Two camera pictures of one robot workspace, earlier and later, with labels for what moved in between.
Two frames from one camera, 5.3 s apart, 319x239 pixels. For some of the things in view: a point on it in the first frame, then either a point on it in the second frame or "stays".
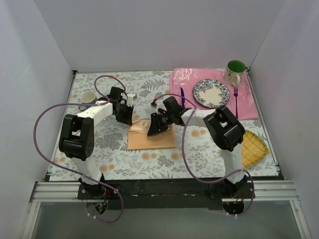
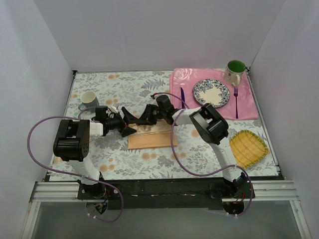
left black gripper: (124, 114) → (120, 123)
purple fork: (236, 92) stays
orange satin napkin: (138, 137) stays
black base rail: (164, 194) stays
